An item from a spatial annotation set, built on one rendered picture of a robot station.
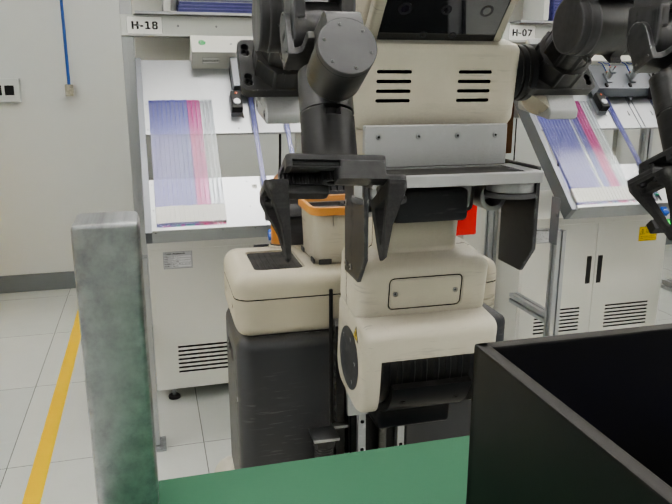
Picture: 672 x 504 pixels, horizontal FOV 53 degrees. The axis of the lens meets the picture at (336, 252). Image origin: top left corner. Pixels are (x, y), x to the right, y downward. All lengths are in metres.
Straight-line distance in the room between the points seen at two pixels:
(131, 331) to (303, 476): 0.13
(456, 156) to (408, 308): 0.25
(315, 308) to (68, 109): 2.92
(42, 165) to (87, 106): 0.41
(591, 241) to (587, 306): 0.29
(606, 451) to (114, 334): 0.22
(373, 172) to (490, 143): 0.39
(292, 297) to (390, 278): 0.30
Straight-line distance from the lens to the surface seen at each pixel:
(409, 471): 0.40
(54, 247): 4.16
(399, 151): 0.98
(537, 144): 2.72
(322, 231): 1.32
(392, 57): 0.99
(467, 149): 1.03
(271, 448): 1.41
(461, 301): 1.11
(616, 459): 0.21
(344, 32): 0.66
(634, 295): 3.23
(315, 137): 0.69
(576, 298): 3.06
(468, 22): 1.02
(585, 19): 1.01
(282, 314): 1.29
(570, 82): 1.13
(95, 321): 0.34
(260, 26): 0.85
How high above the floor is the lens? 1.16
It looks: 14 degrees down
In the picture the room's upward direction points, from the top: straight up
